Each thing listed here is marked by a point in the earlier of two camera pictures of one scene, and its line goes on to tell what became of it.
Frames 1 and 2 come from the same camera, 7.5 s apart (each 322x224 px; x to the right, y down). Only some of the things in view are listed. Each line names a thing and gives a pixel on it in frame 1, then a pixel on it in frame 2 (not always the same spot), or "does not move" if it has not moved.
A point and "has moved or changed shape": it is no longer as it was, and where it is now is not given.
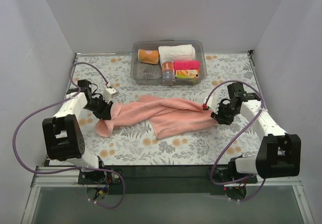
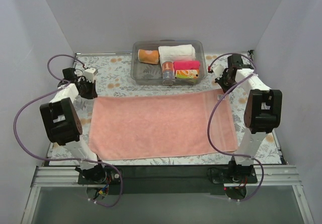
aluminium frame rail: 45,177 does not move
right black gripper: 219,114 to 224,82
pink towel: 167,117 has moved or changed shape
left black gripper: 104,109 to 88,90
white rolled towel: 176,53 does not move
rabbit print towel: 168,70 does not move
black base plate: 209,179 does not move
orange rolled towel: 148,56 does not move
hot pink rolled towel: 186,65 does not move
